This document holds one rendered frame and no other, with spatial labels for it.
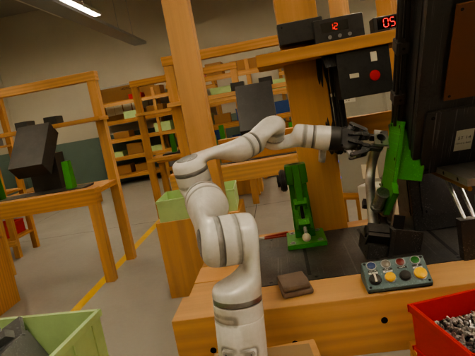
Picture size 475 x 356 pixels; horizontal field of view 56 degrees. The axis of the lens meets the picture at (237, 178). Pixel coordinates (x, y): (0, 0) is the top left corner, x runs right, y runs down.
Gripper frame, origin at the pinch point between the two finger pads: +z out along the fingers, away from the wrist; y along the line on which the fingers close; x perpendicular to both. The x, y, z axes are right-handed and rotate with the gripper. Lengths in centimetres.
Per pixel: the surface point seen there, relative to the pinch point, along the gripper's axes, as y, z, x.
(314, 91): 26.8, -18.3, 7.8
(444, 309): -54, 9, -12
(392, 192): -19.5, 2.6, -3.4
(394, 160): -10.6, 2.9, -5.9
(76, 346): -69, -70, -3
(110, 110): 640, -445, 755
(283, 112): 464, -14, 507
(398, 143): -8.1, 2.9, -10.4
